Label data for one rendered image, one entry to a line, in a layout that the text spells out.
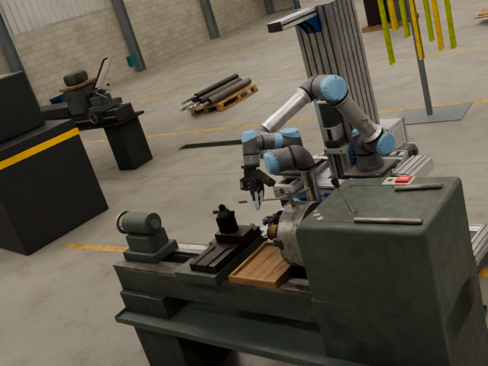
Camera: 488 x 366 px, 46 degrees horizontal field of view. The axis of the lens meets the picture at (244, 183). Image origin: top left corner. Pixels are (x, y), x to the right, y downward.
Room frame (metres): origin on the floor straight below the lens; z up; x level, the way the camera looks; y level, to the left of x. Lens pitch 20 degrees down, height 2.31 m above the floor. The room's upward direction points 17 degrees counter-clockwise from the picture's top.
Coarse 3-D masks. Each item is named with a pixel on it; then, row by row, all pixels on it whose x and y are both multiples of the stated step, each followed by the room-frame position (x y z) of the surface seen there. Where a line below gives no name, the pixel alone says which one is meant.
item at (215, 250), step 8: (256, 232) 2.95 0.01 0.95; (208, 248) 2.88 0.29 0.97; (216, 248) 2.85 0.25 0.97; (224, 248) 2.82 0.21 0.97; (232, 248) 2.79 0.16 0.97; (240, 248) 2.83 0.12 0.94; (200, 256) 2.82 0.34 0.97; (208, 256) 2.79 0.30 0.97; (216, 256) 2.76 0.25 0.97; (224, 256) 2.73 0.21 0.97; (232, 256) 2.77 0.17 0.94; (192, 264) 2.76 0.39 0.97; (200, 264) 2.72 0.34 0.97; (208, 264) 2.70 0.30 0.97; (216, 264) 2.68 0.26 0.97; (224, 264) 2.72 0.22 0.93; (208, 272) 2.69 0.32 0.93; (216, 272) 2.66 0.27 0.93
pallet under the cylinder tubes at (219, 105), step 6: (240, 90) 11.37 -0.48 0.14; (246, 90) 11.29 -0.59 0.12; (252, 90) 11.48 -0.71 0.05; (258, 90) 11.49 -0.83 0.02; (228, 96) 11.17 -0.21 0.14; (234, 96) 11.01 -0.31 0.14; (240, 96) 11.13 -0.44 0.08; (246, 96) 11.24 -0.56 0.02; (216, 102) 10.88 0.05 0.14; (222, 102) 10.76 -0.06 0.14; (234, 102) 10.99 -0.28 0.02; (204, 108) 10.94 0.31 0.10; (210, 108) 10.94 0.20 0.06; (222, 108) 10.68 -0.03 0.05; (192, 114) 11.17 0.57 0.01
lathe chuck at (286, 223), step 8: (288, 208) 2.48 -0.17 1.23; (296, 208) 2.45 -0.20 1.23; (280, 216) 2.46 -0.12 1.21; (288, 216) 2.43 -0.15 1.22; (280, 224) 2.43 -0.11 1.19; (288, 224) 2.40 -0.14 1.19; (280, 232) 2.41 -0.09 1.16; (288, 232) 2.38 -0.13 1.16; (288, 240) 2.37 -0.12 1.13; (280, 248) 2.41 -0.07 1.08; (288, 248) 2.37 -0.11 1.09; (288, 256) 2.38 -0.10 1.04; (296, 256) 2.35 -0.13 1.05
